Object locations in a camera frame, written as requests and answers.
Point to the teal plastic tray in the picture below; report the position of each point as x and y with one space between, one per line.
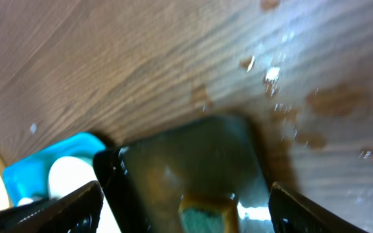
29 177

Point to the green and yellow sponge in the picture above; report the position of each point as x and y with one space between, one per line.
203 214

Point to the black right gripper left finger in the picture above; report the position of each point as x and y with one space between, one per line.
78 211

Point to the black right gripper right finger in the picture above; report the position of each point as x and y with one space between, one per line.
293 212

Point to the black water tray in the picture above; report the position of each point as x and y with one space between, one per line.
215 157

